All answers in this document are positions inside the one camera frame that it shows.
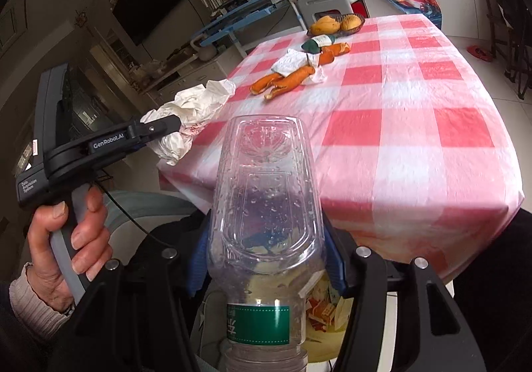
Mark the left yellow mango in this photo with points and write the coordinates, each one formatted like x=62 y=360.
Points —
x=326 y=25

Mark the blue children's study desk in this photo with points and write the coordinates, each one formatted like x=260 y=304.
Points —
x=249 y=13

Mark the pink kettlebell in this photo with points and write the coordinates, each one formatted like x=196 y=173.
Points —
x=204 y=53

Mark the red white checkered tablecloth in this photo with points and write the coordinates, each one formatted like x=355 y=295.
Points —
x=411 y=154

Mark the right round yellow mango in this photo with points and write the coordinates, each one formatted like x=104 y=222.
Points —
x=351 y=23

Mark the green plush toy with label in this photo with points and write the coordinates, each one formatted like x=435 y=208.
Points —
x=315 y=44

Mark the person's left sleeve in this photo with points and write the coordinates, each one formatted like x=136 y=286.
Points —
x=32 y=312

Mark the white tissue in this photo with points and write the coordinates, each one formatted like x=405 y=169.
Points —
x=196 y=107

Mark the person's left hand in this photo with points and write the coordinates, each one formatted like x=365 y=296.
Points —
x=90 y=239

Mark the white plastic stool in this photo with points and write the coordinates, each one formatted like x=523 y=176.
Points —
x=312 y=10

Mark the red snack wrapper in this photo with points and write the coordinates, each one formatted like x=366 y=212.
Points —
x=320 y=314

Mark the yellow plastic trash bin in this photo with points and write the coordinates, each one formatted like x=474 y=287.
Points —
x=280 y=322

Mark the dark wicker fruit basket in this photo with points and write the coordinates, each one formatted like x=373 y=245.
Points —
x=340 y=33

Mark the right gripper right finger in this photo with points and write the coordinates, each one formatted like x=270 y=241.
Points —
x=431 y=332

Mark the white paper napkin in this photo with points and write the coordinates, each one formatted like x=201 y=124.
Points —
x=293 y=60

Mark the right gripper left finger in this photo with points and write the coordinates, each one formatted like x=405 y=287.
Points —
x=139 y=316

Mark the clear plastic bottle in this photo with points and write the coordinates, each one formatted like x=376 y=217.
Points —
x=266 y=244

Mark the long orange peel with stem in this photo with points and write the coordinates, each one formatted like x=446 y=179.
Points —
x=290 y=82

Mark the black folding chair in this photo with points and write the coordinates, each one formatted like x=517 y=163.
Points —
x=517 y=20

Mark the curled orange peel piece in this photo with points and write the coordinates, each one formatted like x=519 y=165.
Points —
x=263 y=83

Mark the cream tv stand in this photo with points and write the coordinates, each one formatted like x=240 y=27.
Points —
x=192 y=73

